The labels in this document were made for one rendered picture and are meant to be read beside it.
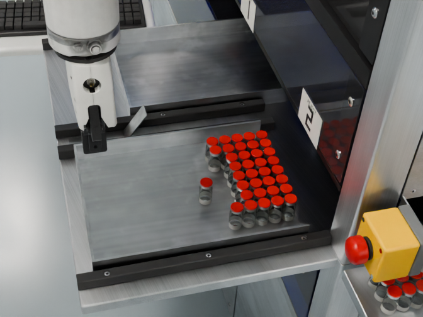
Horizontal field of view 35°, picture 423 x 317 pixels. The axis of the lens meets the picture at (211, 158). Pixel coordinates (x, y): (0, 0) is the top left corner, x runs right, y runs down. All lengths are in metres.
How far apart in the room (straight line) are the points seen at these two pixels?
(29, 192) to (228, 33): 1.12
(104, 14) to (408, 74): 0.36
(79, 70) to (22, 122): 1.90
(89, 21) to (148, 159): 0.49
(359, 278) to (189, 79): 0.55
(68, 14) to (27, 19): 0.93
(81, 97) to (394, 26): 0.38
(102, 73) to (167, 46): 0.69
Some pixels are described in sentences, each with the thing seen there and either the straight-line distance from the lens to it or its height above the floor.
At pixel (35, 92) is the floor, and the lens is 2.82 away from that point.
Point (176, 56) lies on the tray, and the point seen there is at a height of 0.88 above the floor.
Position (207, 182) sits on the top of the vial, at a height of 0.93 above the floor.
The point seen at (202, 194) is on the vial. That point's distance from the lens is 1.11.
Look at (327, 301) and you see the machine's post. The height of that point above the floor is 0.77.
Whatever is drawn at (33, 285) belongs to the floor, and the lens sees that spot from 2.15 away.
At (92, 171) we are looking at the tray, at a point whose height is 0.88.
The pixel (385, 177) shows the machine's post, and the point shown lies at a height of 1.07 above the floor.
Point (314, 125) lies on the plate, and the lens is 1.08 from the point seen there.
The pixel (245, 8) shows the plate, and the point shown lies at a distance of 1.37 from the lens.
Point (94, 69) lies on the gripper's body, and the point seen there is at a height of 1.25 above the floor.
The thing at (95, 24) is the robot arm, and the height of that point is 1.30.
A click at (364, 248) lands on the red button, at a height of 1.01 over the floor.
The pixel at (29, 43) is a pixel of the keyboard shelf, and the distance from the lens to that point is 1.65.
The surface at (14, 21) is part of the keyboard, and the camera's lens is 1.71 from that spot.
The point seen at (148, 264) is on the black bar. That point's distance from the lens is 1.03.
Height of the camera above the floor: 1.72
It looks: 44 degrees down
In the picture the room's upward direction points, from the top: 4 degrees clockwise
